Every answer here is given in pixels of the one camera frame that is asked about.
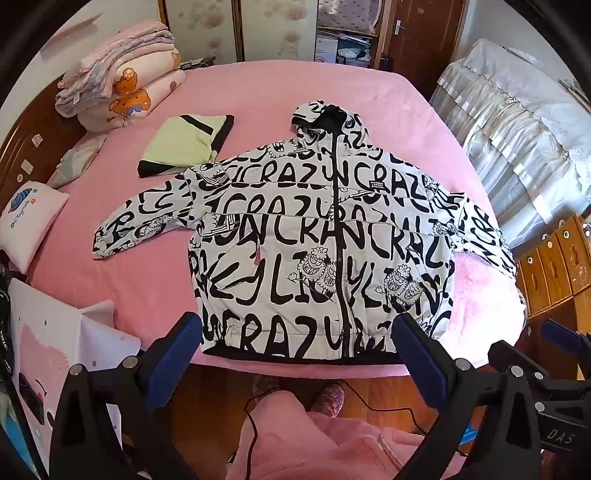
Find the person's pink fleece robe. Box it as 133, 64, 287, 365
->
226, 408, 437, 480

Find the green black folded garment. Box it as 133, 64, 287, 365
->
139, 114, 235, 180

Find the wooden headboard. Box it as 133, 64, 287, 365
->
0, 74, 90, 206

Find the black strap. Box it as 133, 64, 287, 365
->
0, 277, 14, 384

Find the pink bed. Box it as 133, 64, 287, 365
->
25, 62, 527, 378

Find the pale pink fleece blanket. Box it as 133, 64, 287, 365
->
452, 253, 526, 366

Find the white lace furniture cover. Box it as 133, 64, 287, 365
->
429, 38, 591, 254

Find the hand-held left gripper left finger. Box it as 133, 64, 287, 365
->
48, 311, 202, 480

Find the pink floral folded quilt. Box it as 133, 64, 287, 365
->
55, 21, 181, 116

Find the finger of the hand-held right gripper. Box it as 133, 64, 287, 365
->
489, 340, 570, 403
542, 318, 591, 356

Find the white pink printed box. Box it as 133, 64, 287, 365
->
7, 277, 142, 467

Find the small floral pillow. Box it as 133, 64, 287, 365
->
46, 134, 110, 190

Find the floral door wardrobe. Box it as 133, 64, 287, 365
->
157, 0, 385, 71

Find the black white printed jacket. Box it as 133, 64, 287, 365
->
91, 99, 519, 366

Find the pink knitted slipper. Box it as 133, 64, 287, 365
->
310, 383, 346, 414

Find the wooden drawer cabinet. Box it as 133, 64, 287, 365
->
515, 215, 591, 320

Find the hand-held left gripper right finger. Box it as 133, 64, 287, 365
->
392, 313, 541, 480

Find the pink square printed pillow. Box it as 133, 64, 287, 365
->
0, 181, 71, 274

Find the brown wooden door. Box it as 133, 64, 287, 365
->
381, 0, 470, 77

